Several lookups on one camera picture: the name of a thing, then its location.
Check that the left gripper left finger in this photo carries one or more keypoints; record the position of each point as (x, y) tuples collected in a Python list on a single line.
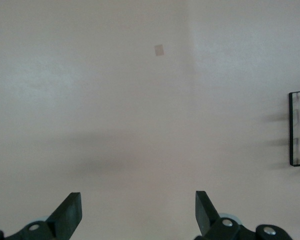
[(65, 217)]

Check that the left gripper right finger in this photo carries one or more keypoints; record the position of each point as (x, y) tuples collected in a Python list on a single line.
[(210, 225)]

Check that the small brown tape patch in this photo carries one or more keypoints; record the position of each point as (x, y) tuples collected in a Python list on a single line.
[(159, 50)]

